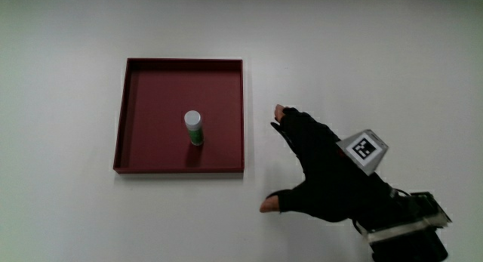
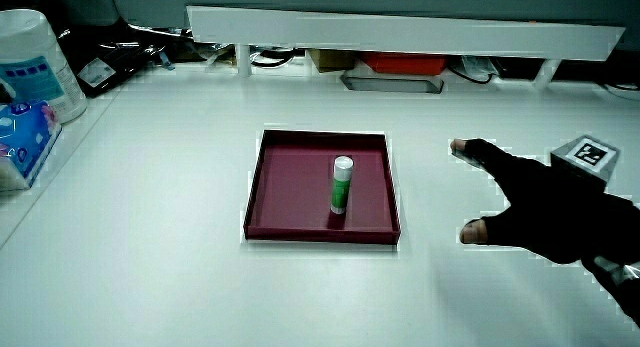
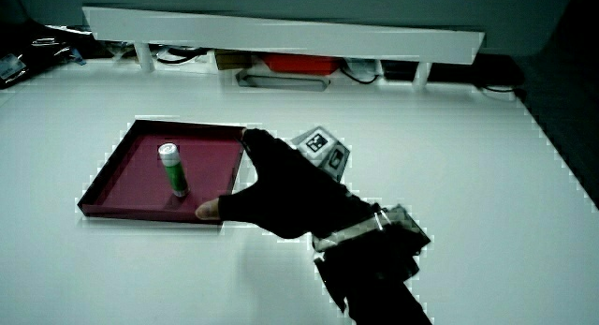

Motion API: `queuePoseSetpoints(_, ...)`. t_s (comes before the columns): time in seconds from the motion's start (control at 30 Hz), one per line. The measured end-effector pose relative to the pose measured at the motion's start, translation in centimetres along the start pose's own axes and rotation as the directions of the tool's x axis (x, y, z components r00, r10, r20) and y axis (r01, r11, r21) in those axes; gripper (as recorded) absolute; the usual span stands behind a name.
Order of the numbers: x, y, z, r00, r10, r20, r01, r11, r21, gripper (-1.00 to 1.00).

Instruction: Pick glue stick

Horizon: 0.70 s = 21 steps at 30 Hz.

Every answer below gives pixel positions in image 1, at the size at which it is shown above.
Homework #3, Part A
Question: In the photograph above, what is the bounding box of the dark red square tray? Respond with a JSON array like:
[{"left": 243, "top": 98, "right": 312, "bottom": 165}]
[{"left": 112, "top": 57, "right": 245, "bottom": 175}]

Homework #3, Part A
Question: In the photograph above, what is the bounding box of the green glue stick white cap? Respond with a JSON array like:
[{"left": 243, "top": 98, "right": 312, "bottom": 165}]
[{"left": 183, "top": 109, "right": 205, "bottom": 146}]

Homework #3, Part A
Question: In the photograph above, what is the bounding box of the person's right hand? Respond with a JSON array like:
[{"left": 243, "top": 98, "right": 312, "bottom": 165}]
[{"left": 259, "top": 103, "right": 395, "bottom": 223}]

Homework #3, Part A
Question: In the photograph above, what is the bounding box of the person's right forearm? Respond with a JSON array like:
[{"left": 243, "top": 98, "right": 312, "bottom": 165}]
[{"left": 352, "top": 189, "right": 453, "bottom": 262}]

